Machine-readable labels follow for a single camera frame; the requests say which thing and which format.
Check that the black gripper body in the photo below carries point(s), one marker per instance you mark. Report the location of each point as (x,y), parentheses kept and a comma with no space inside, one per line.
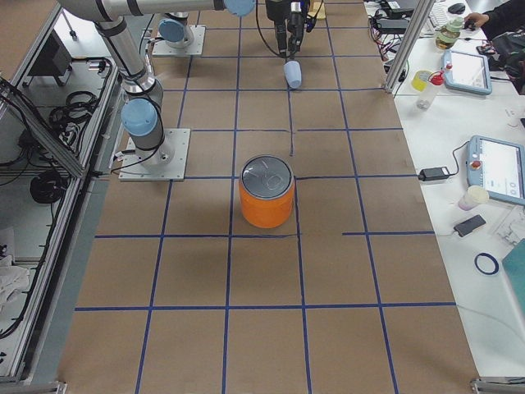
(276,9)

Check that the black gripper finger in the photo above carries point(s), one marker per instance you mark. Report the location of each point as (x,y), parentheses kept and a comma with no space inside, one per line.
(281,37)
(296,30)

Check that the light blue plastic cup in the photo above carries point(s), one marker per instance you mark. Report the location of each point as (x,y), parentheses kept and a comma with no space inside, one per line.
(293,74)

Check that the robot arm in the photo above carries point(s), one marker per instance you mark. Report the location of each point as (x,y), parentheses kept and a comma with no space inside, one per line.
(181,19)
(109,20)

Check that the white paper cup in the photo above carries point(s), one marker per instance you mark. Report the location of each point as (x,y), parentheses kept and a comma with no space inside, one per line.
(473,196)

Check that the person hand on mouse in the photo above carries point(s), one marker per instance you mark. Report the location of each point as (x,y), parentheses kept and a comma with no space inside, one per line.
(475,20)

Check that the wooden mug tree stand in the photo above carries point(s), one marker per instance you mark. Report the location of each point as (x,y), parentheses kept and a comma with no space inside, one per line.
(317,9)

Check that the black power brick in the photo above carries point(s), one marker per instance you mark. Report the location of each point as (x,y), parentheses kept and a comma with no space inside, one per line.
(389,26)

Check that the yellow tape roll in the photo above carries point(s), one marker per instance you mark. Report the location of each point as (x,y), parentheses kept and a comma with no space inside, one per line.
(420,80)

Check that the green glass jar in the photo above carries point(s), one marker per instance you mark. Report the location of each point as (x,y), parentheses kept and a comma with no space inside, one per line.
(448,34)

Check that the clear bottle red cap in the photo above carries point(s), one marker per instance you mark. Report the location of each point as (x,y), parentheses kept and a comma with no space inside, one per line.
(433,86)

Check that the orange can with grey lid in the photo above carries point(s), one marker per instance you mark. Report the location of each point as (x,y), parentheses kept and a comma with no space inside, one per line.
(266,188)

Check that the far teach pendant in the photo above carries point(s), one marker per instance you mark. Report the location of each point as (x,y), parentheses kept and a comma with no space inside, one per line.
(467,72)

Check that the teach pendant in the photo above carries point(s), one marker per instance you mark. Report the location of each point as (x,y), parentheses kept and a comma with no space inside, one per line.
(467,72)
(498,167)

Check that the black power adapter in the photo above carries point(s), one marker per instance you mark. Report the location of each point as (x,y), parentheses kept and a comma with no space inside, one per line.
(434,174)

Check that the near teach pendant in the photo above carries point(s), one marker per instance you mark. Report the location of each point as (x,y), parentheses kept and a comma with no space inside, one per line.
(498,167)

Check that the black smartphone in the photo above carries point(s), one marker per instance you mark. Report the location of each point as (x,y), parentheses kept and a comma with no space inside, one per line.
(469,225)

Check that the white cloth rag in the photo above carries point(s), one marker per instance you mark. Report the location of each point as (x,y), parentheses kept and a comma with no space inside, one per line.
(14,278)

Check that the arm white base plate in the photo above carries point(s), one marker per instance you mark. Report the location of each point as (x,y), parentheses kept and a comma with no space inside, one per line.
(168,163)
(179,41)

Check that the aluminium frame post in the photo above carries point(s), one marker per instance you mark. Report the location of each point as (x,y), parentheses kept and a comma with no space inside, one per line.
(419,17)

